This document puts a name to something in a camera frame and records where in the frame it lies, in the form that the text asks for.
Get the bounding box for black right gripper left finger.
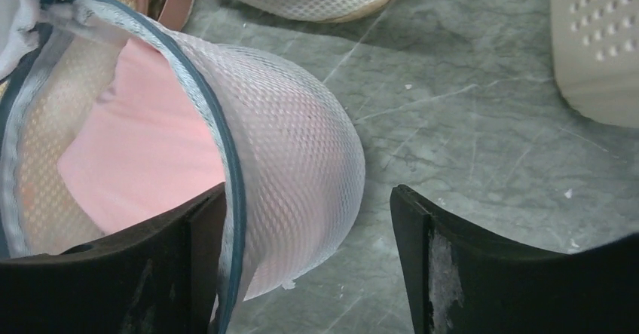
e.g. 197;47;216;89
1;185;226;333

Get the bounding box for white mesh laundry bag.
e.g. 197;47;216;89
1;0;365;333

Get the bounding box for cream plastic laundry basket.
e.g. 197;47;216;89
550;0;638;128

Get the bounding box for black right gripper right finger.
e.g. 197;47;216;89
390;185;638;333

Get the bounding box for pink bra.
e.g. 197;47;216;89
57;39;225;234

